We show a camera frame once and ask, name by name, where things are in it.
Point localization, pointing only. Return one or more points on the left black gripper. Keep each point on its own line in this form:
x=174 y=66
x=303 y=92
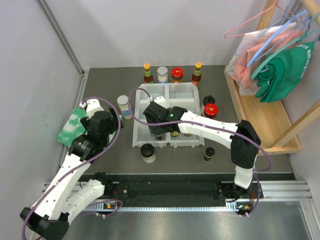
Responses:
x=114 y=122

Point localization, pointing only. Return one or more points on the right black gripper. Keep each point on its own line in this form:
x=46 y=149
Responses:
x=154 y=130

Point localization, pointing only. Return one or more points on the black cap pepper bottle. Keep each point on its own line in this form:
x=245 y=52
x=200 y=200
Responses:
x=208 y=154
x=160 y=137

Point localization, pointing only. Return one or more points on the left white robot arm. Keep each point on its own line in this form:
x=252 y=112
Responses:
x=51 y=216

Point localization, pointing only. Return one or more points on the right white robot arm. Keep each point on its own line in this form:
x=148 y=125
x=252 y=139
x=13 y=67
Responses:
x=241 y=138

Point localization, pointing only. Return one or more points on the left silver lid salt jar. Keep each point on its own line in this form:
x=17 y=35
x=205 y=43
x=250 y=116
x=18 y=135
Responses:
x=125 y=107

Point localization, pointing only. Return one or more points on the silver lid salt jar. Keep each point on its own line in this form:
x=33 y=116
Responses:
x=162 y=75
x=125 y=107

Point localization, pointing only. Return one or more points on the left white organizer tray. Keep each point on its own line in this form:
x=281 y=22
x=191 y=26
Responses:
x=141 y=132

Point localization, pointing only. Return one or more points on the white organizer tray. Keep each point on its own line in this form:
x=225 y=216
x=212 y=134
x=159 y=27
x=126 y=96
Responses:
x=184 y=95
x=141 y=132

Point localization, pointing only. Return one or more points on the left orange cap sauce bottle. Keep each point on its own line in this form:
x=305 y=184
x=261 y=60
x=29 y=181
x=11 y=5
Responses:
x=148 y=76

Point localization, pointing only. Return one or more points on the orange cap sauce bottle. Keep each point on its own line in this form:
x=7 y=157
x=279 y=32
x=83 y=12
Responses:
x=148 y=76
x=197 y=74

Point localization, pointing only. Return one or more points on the right white organizer tray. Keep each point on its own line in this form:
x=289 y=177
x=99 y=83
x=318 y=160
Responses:
x=184 y=95

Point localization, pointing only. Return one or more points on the black lid shaker front left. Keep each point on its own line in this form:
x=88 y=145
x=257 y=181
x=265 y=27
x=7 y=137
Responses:
x=148 y=153

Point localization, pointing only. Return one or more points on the black lid shaker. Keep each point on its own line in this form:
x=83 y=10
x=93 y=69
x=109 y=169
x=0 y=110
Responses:
x=148 y=153
x=209 y=99

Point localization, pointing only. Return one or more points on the back silver lid salt jar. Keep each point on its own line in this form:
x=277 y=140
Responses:
x=162 y=75

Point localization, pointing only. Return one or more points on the green white cloth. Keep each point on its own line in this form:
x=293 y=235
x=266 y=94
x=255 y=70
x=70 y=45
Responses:
x=73 y=129

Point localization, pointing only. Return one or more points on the back red lid sauce jar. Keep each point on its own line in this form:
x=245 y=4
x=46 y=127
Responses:
x=177 y=74

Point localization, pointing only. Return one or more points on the red lid sauce jar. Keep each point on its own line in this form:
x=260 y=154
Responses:
x=177 y=74
x=210 y=110

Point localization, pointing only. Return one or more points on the right orange cap sauce bottle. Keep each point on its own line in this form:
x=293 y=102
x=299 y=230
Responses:
x=197 y=74

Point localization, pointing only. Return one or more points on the black lid shaker right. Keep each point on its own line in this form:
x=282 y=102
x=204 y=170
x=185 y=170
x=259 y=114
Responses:
x=209 y=99

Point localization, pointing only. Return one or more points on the right red lid sauce jar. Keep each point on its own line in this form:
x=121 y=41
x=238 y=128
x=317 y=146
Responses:
x=210 y=110

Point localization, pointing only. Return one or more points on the pink white garment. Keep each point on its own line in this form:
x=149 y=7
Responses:
x=238 y=70

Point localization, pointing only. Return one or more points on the pink hanger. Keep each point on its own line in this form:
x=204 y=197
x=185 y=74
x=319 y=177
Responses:
x=264 y=18

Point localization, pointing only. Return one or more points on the wooden clothes rack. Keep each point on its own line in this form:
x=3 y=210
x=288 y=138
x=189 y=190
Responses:
x=271 y=121

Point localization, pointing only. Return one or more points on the green garment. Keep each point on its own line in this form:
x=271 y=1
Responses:
x=285 y=72

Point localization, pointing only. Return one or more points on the blue hanger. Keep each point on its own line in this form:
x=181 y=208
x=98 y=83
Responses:
x=262 y=50

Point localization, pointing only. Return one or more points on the teal hanger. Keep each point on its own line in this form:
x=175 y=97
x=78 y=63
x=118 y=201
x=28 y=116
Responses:
x=264 y=64

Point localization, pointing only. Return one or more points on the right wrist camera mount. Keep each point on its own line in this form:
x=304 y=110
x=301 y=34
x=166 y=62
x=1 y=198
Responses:
x=160 y=100

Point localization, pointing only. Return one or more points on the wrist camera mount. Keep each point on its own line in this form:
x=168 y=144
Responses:
x=91 y=106
x=160 y=100

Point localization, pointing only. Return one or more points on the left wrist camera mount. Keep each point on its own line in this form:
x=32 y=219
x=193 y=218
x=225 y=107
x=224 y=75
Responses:
x=91 y=106

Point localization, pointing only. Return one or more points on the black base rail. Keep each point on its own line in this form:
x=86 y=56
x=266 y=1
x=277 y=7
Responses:
x=178 y=190

